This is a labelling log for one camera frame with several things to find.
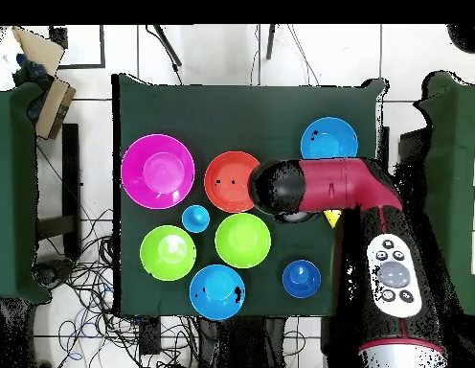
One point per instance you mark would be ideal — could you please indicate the orange bowl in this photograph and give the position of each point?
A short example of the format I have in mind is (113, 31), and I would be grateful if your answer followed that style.
(228, 182)

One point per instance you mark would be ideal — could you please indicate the yellow cup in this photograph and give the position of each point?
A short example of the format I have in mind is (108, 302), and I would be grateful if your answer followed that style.
(332, 216)

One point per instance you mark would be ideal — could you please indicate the light blue bowl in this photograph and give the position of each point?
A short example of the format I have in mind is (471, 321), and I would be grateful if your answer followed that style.
(216, 293)
(329, 140)

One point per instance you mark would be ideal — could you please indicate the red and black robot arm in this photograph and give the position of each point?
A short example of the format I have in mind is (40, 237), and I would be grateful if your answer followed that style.
(337, 186)

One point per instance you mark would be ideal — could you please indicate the green bowl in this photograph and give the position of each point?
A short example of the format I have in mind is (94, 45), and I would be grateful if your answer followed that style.
(243, 240)
(167, 253)

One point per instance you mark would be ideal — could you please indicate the light blue cup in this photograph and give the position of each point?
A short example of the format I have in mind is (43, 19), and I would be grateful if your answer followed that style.
(195, 219)

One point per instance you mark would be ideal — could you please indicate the pink bowl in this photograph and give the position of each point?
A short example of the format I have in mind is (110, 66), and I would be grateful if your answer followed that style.
(157, 171)

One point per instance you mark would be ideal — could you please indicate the dark green table cloth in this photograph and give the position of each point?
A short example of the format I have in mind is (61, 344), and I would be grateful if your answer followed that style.
(241, 111)

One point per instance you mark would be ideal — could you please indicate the small dark blue bowl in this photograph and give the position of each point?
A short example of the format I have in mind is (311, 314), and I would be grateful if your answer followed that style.
(301, 279)

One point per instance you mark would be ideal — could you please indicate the black tripod leg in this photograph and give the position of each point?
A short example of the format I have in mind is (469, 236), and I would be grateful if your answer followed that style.
(271, 42)
(168, 48)

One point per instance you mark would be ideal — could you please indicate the black metal stand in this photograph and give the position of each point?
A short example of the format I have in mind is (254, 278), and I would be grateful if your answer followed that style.
(71, 172)

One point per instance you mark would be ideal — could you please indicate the brown cardboard box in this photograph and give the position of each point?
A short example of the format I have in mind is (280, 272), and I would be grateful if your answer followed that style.
(53, 109)

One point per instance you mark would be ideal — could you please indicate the green cloth side table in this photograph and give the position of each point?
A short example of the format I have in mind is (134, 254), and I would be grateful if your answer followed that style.
(452, 153)
(13, 191)

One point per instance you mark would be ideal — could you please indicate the brown cardboard sheet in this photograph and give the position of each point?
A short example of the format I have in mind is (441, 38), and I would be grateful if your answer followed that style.
(40, 50)

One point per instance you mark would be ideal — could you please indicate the black pedestal leg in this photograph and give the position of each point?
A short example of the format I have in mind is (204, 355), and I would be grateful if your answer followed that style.
(53, 273)

